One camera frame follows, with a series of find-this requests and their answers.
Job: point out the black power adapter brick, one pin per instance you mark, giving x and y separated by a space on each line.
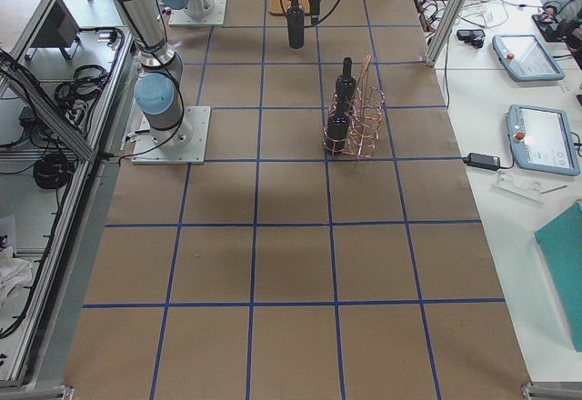
487 162

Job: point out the far teach pendant tablet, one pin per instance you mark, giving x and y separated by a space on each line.
526 58

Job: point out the copper wire bottle basket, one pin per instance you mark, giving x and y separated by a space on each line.
365 111

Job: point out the teal box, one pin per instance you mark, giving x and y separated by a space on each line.
560 241

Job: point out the near teach pendant tablet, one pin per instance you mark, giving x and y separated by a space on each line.
540 140

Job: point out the dark wine bottle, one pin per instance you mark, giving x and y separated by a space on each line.
345 83
295 18
337 127

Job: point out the teach pendant tablet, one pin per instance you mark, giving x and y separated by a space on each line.
526 58
540 140

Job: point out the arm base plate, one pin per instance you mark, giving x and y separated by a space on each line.
188 145
216 18

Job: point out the clear acrylic holder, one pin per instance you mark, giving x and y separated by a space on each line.
529 190

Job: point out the aluminium frame post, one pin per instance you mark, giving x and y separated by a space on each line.
442 33

